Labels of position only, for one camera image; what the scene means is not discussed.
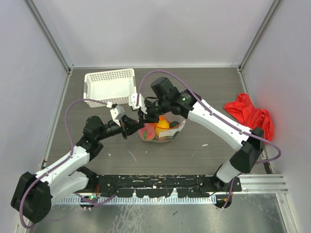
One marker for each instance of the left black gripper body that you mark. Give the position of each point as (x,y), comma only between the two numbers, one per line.
(123,127)

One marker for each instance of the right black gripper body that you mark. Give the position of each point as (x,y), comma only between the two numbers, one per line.
(157,108)

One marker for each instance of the pink yellow peach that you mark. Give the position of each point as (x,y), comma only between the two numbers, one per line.
(147,133)

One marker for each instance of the yellow lemon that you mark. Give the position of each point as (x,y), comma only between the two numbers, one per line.
(159,130)

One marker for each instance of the clear zip top bag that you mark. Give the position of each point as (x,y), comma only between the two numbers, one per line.
(170,134)

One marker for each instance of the dark green avocado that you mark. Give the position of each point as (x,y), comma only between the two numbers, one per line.
(173,124)

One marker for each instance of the orange fruit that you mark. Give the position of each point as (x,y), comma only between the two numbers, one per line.
(162,123)

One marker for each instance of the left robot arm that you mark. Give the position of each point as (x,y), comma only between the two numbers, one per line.
(35,194)

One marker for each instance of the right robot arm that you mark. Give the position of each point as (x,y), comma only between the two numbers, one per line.
(247,143)

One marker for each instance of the white plastic basket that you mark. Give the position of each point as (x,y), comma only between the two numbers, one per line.
(113,86)

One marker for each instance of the red cloth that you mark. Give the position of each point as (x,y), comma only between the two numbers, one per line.
(243,110)

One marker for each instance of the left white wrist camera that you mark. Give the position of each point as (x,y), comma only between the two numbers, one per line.
(116,111)

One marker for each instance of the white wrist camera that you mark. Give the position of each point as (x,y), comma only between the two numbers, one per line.
(137,102)
(116,111)

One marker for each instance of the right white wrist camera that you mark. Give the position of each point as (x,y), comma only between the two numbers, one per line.
(137,102)

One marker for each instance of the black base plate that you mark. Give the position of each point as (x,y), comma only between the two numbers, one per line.
(156,186)

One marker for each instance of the white slotted cable duct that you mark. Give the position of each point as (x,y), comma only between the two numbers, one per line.
(173,199)

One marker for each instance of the left aluminium frame post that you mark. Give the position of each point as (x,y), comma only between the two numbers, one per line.
(42,17)

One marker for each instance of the aluminium frame post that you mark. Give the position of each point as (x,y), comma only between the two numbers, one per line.
(42,17)
(260,32)

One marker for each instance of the right aluminium frame post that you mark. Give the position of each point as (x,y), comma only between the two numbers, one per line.
(260,32)

